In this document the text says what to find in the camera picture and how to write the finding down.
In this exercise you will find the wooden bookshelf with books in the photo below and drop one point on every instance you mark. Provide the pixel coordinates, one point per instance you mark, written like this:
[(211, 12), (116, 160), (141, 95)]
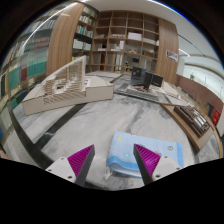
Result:
[(83, 33)]

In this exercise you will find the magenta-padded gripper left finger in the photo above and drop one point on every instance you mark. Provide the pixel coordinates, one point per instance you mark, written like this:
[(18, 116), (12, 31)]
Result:
[(78, 163)]

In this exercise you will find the white architectural model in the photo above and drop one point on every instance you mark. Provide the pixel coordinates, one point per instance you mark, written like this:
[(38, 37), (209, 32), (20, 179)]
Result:
[(66, 90)]

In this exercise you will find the red bin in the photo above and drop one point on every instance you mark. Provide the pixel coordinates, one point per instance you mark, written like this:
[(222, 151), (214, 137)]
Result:
[(216, 117)]

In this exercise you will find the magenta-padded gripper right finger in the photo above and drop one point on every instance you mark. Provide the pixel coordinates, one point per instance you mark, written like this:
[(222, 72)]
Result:
[(148, 160)]

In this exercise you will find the black model on grey base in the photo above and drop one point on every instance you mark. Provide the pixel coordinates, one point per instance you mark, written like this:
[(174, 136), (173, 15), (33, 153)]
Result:
[(141, 81)]

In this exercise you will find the black bin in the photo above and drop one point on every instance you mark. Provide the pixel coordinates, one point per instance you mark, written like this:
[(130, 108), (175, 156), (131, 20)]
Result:
[(210, 110)]

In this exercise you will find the small white building model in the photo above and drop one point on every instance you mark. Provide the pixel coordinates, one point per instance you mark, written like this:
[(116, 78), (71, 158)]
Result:
[(170, 90)]

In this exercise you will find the glass-fronted bookshelf with teal books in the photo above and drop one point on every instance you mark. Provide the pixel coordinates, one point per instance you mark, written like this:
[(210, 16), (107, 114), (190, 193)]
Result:
[(26, 66)]

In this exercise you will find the framed wall sign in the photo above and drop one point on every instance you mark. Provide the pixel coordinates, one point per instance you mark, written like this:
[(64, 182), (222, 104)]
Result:
[(172, 55)]

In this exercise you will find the light blue patterned towel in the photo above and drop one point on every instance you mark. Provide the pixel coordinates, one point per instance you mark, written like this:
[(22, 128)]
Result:
[(123, 150)]

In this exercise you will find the brown model on wooden board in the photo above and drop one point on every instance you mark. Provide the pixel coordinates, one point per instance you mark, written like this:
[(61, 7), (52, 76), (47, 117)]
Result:
[(191, 121)]

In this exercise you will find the wooden cubby shelf unit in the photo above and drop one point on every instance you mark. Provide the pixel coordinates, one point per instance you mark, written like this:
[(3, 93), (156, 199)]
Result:
[(126, 40)]

